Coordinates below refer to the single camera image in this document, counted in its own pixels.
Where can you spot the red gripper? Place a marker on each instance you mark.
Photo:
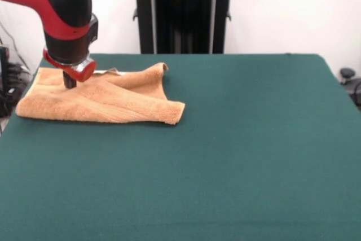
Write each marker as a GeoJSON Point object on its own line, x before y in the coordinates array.
{"type": "Point", "coordinates": [83, 71]}

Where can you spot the tan terry towel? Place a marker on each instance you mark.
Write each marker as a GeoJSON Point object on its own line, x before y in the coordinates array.
{"type": "Point", "coordinates": [112, 105]}

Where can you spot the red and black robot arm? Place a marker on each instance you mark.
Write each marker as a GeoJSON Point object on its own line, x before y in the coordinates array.
{"type": "Point", "coordinates": [56, 9]}

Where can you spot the black power strip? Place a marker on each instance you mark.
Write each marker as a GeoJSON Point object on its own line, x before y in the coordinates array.
{"type": "Point", "coordinates": [17, 76]}

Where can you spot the black chair caster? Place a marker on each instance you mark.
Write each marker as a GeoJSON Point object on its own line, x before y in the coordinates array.
{"type": "Point", "coordinates": [347, 73]}

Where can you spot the black chair base leg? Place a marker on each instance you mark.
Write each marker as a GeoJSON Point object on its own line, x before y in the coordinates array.
{"type": "Point", "coordinates": [356, 88]}

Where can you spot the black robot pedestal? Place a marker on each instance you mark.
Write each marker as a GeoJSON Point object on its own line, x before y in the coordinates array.
{"type": "Point", "coordinates": [183, 12]}

